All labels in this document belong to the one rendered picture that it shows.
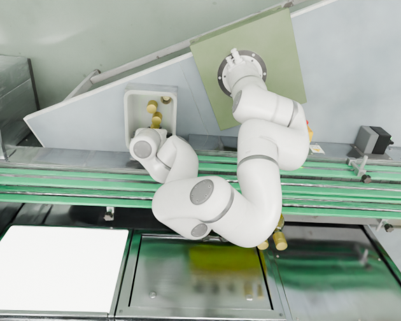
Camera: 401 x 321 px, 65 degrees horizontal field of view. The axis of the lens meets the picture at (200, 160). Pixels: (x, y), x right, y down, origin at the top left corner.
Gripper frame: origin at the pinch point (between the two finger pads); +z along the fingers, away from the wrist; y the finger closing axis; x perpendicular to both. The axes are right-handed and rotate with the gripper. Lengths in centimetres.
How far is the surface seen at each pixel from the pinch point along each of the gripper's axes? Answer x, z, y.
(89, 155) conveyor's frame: -10.7, 3.0, -24.4
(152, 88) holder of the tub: 15.3, -3.4, -0.4
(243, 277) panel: -40, -27, 31
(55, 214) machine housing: -34, 0, -38
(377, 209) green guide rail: -26, -3, 85
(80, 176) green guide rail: -15.5, -7.0, -24.5
